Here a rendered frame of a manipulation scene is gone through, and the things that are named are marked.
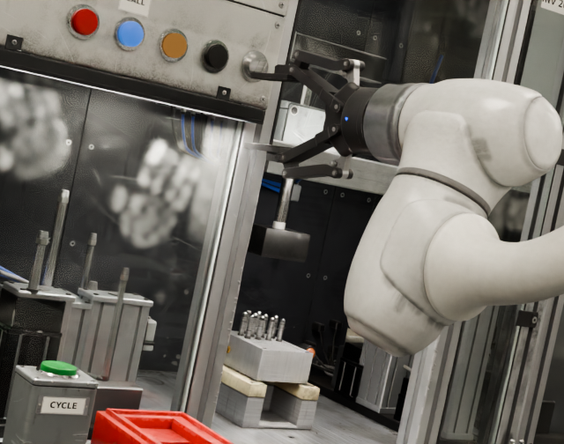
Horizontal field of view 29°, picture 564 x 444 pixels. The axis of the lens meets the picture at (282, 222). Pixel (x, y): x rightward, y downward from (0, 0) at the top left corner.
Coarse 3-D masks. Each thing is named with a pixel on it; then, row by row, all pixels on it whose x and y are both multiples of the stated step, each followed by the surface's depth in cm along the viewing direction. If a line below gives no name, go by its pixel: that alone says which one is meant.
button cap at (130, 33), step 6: (126, 24) 130; (132, 24) 130; (138, 24) 131; (120, 30) 130; (126, 30) 130; (132, 30) 131; (138, 30) 131; (120, 36) 130; (126, 36) 130; (132, 36) 131; (138, 36) 131; (126, 42) 130; (132, 42) 131; (138, 42) 131
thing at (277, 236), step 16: (288, 192) 173; (288, 208) 174; (256, 224) 174; (272, 224) 175; (256, 240) 171; (272, 240) 171; (288, 240) 172; (304, 240) 174; (272, 256) 171; (288, 256) 173; (304, 256) 174
